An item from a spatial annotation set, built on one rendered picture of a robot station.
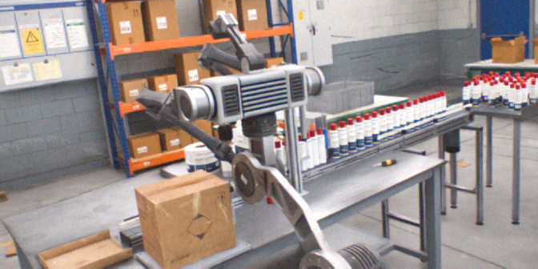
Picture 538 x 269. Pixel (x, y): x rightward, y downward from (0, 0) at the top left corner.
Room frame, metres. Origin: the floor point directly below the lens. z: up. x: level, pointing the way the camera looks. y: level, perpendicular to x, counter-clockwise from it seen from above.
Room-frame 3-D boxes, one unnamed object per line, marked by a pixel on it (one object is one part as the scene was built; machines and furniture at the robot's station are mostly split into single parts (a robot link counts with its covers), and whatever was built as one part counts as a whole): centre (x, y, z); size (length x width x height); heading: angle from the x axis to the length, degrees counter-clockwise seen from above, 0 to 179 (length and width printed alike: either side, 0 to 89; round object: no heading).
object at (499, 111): (3.75, -1.92, 0.46); 0.73 x 0.62 x 0.93; 128
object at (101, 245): (1.78, 0.80, 0.85); 0.30 x 0.26 x 0.04; 128
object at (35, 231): (2.47, 0.23, 0.82); 2.10 x 1.31 x 0.02; 128
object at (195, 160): (2.72, 0.42, 0.95); 0.20 x 0.20 x 0.14
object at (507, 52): (6.94, -3.63, 0.97); 0.47 x 0.41 x 0.37; 119
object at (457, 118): (3.25, -1.10, 0.47); 1.17 x 0.38 x 0.94; 128
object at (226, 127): (2.57, 0.25, 1.03); 0.09 x 0.09 x 0.30
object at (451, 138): (3.67, -1.45, 0.71); 0.15 x 0.12 x 0.34; 38
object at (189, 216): (1.75, 0.37, 0.99); 0.30 x 0.24 x 0.27; 122
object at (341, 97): (4.63, -0.73, 0.91); 0.60 x 0.40 x 0.22; 127
